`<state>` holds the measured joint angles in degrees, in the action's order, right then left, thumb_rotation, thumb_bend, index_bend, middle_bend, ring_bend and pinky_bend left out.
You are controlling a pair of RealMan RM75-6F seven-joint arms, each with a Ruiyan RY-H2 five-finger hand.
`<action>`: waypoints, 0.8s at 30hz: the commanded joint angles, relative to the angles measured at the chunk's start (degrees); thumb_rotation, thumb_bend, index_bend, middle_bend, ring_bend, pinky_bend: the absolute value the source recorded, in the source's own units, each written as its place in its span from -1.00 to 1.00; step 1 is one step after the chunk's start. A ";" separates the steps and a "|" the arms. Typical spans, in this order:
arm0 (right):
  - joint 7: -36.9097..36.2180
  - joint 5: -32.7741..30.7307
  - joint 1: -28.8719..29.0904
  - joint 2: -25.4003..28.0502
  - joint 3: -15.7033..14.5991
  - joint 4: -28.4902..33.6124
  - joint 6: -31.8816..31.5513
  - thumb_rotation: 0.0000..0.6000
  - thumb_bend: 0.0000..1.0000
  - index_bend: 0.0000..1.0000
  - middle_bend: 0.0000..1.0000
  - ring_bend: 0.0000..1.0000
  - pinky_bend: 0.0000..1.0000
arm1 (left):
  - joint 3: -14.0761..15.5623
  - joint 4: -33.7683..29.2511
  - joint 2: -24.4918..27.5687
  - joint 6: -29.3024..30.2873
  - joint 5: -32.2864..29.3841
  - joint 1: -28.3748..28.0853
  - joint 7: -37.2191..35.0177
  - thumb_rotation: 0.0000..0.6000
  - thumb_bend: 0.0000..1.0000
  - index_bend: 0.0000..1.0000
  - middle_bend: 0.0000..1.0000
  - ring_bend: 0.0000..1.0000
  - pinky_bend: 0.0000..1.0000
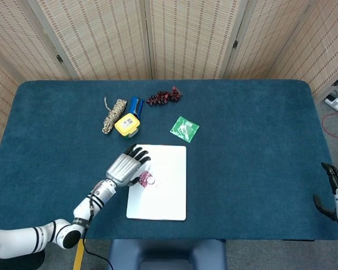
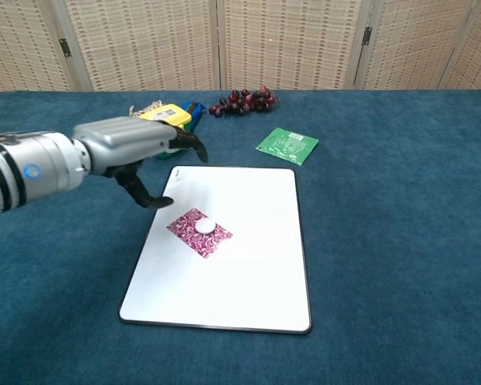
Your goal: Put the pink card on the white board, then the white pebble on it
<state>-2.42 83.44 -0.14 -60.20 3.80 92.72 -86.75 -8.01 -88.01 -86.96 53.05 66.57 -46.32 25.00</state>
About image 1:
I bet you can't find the beige rope bundle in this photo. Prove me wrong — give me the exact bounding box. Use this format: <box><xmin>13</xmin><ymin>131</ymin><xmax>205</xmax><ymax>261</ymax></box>
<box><xmin>101</xmin><ymin>96</ymin><xmax>128</xmax><ymax>135</ymax></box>

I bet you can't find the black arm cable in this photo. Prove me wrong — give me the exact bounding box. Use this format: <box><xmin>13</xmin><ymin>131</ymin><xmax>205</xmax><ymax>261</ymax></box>
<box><xmin>82</xmin><ymin>196</ymin><xmax>114</xmax><ymax>270</ymax></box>

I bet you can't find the red cable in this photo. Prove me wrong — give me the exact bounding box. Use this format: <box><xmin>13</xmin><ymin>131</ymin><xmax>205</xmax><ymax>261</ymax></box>
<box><xmin>321</xmin><ymin>112</ymin><xmax>338</xmax><ymax>139</ymax></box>

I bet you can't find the bamboo folding screen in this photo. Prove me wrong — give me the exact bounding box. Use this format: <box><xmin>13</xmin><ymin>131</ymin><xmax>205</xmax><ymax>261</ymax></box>
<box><xmin>0</xmin><ymin>0</ymin><xmax>338</xmax><ymax>152</ymax></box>

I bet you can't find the pink patterned square packet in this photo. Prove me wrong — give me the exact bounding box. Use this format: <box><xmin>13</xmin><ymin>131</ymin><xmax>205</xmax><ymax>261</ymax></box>
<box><xmin>139</xmin><ymin>170</ymin><xmax>159</xmax><ymax>188</ymax></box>

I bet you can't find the green plastic packet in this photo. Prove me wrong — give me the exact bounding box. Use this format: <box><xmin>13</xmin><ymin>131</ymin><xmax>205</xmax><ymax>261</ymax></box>
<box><xmin>169</xmin><ymin>116</ymin><xmax>200</xmax><ymax>143</ymax></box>

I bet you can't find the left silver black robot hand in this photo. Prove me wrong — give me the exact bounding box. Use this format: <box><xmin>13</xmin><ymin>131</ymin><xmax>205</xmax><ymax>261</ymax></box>
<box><xmin>105</xmin><ymin>144</ymin><xmax>152</xmax><ymax>188</ymax></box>

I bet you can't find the teal table cloth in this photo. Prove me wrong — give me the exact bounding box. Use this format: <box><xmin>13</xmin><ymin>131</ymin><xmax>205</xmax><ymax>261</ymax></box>
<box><xmin>0</xmin><ymin>79</ymin><xmax>338</xmax><ymax>241</ymax></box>

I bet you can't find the yellow lidded box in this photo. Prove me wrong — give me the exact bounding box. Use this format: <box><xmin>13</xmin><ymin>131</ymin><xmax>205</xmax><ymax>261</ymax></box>
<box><xmin>114</xmin><ymin>112</ymin><xmax>141</xmax><ymax>140</ymax></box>

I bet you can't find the dark red grape bunch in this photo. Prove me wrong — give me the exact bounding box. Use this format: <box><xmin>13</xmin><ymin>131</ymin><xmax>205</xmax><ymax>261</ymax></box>
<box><xmin>145</xmin><ymin>85</ymin><xmax>183</xmax><ymax>107</ymax></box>

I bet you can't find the blue rectangular box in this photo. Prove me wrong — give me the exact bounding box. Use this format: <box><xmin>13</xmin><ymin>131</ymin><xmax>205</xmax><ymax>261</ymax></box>
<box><xmin>128</xmin><ymin>97</ymin><xmax>145</xmax><ymax>119</ymax></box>

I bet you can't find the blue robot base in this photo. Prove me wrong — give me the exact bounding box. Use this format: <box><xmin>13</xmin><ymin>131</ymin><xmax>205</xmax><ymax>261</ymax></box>
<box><xmin>107</xmin><ymin>238</ymin><xmax>228</xmax><ymax>270</ymax></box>

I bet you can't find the white magnetic board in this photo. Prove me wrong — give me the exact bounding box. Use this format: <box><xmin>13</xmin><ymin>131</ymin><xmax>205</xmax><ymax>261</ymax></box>
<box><xmin>126</xmin><ymin>145</ymin><xmax>188</xmax><ymax>222</ymax></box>

